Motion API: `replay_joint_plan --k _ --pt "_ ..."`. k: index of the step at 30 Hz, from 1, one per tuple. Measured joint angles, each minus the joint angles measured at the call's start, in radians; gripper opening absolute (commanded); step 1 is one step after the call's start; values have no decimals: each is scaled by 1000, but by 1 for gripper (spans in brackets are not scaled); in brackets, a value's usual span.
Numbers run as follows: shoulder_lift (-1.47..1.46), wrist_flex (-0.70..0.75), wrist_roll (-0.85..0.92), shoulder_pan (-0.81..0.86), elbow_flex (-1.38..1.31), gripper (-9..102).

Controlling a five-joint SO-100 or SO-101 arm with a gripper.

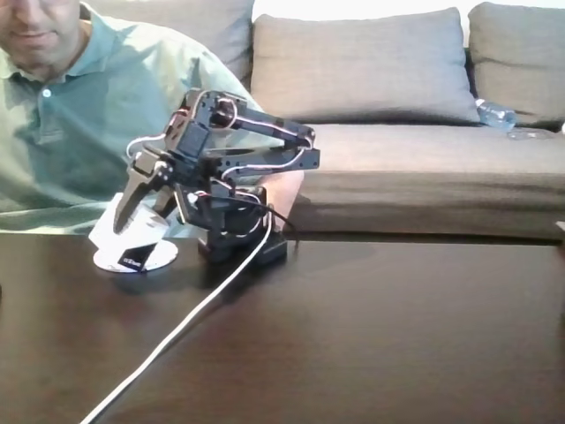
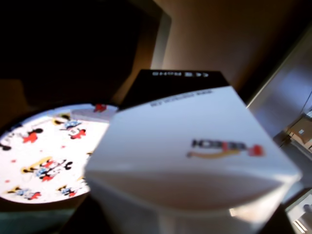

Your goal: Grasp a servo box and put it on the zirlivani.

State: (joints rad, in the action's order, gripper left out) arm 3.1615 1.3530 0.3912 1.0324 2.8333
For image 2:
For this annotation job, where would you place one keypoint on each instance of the round white cartoon coaster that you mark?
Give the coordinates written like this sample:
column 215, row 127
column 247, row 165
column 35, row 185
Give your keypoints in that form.
column 44, row 156

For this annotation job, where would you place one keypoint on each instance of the white and black servo box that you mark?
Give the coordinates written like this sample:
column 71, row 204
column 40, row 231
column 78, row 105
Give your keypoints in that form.
column 195, row 158

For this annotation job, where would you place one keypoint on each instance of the cardboard box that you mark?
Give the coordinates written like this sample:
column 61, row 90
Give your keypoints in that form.
column 302, row 134

